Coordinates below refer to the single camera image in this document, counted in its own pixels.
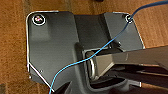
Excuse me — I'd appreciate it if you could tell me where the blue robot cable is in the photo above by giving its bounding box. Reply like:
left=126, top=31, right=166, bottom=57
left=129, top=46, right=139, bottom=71
left=49, top=0, right=168, bottom=94

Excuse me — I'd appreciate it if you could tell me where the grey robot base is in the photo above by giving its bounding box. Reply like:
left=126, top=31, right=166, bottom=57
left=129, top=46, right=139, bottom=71
left=25, top=10, right=146, bottom=94

